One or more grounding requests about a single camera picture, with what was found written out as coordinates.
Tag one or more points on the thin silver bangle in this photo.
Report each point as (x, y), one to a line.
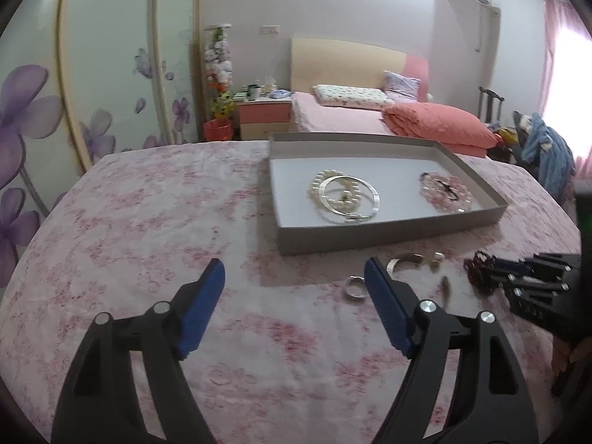
(365, 216)

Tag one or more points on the blue fleece garment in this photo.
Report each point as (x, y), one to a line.
(548, 152)

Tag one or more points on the white wall switch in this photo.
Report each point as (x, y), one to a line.
(269, 29)

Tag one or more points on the grey cardboard tray box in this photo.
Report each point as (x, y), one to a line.
(296, 203)

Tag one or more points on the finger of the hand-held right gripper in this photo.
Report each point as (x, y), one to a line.
(532, 261)
(532, 284)

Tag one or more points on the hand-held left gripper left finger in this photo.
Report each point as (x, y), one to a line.
(199, 314)

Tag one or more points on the pink nightstand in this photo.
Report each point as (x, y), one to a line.
(263, 118)

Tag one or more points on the flat patterned pillow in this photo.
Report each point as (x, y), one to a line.
(351, 96)

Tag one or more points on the pink curtain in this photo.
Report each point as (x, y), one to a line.
(566, 55)

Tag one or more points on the dark wooden chair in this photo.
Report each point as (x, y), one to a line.
(490, 104)

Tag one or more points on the folded pink quilt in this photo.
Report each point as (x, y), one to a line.
(434, 122)

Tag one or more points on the pink floral tablecloth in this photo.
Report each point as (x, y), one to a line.
(162, 222)

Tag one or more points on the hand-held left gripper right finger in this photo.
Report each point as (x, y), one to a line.
(388, 307)

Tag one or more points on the flower print sliding wardrobe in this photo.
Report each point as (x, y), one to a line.
(92, 78)

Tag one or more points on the red flower pot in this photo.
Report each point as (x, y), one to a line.
(217, 130)

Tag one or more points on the small purple floral pillow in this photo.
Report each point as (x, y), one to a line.
(401, 84)

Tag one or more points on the pink bed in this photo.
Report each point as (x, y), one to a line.
(337, 118)

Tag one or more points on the plush toy stack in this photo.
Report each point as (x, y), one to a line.
(219, 64)

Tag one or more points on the beige and pink headboard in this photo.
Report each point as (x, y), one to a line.
(342, 62)

